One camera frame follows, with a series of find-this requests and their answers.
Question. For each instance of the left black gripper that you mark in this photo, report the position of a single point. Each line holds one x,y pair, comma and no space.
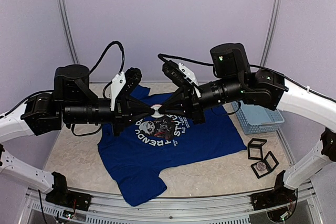
124,114

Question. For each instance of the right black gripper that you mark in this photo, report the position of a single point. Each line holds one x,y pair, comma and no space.
188,97

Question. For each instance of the round brooch badge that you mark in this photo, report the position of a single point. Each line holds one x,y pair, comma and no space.
156,113

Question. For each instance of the blue printed t-shirt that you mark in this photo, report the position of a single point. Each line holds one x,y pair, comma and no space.
135,158

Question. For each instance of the black display box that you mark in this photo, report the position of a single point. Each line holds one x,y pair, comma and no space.
271,163
254,149

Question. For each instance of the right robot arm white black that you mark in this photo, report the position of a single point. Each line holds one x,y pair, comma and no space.
267,88

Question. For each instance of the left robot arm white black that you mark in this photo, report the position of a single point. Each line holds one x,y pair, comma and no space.
71,102

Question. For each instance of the round brooch in box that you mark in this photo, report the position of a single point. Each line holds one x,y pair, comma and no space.
261,166

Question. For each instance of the light blue plastic basket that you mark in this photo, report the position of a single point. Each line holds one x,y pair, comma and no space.
256,119

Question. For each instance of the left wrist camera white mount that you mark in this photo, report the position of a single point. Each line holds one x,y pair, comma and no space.
123,84

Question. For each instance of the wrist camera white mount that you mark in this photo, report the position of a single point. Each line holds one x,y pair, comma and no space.
123,84
183,77

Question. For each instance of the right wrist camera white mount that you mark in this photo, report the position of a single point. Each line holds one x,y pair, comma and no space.
183,77

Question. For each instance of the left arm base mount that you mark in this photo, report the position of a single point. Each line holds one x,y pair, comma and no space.
62,196

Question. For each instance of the right aluminium frame post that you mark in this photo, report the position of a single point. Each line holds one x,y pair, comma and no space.
270,32

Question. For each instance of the aluminium frame post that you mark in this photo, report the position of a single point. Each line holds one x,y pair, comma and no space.
67,31
270,32

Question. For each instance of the front aluminium rail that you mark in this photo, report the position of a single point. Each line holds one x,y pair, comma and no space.
111,208

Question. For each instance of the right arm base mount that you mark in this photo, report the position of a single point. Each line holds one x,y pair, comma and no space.
277,196

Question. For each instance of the left aluminium frame post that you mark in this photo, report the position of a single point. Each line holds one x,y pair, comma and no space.
67,31

